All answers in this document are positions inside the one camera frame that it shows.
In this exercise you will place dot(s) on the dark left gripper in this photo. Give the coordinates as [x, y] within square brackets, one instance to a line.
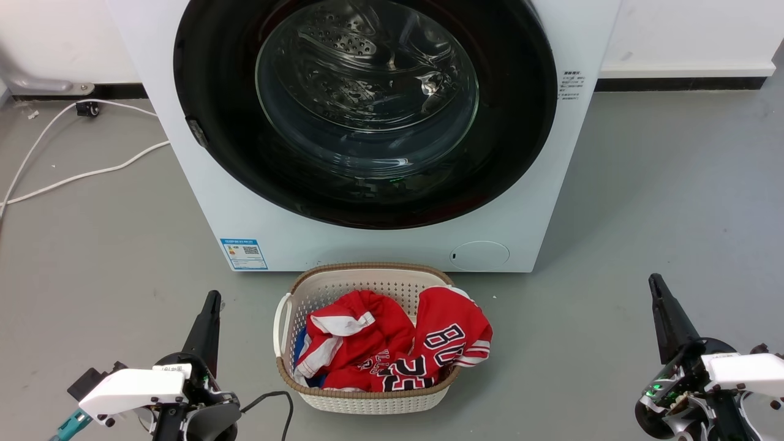
[202, 386]

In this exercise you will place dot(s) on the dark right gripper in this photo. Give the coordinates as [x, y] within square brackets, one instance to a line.
[689, 380]

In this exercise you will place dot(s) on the red jersey with white collar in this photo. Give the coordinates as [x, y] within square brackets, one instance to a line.
[380, 324]

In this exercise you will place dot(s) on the teal plastic connector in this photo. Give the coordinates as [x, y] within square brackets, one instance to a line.
[70, 425]

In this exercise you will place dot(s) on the round black glass washer door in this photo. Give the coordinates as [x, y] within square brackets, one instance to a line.
[214, 92]

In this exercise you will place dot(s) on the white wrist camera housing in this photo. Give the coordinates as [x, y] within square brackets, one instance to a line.
[135, 389]
[747, 370]

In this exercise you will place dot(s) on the small printed text label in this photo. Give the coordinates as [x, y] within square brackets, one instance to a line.
[572, 84]

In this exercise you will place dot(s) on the white front-load washing machine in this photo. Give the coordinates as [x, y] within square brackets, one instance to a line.
[202, 202]

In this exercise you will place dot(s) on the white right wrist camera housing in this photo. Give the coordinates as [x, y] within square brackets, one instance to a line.
[747, 370]

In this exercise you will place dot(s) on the blue garment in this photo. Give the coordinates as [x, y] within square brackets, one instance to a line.
[299, 349]

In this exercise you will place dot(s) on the red jersey with black numbers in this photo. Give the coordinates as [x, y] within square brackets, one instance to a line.
[447, 318]

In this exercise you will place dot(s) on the round white filter cover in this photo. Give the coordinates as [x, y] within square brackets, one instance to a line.
[479, 255]

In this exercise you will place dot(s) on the cream perforated plastic laundry basket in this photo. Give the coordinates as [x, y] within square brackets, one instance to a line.
[367, 401]

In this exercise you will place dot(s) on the steel perforated washer drum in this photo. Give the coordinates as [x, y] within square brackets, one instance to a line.
[367, 73]

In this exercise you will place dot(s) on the blue energy label sticker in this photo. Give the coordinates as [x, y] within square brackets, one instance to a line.
[244, 254]

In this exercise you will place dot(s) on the grey metal floor bracket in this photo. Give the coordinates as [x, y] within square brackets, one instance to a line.
[37, 84]

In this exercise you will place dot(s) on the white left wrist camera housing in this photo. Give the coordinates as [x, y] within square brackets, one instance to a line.
[135, 389]

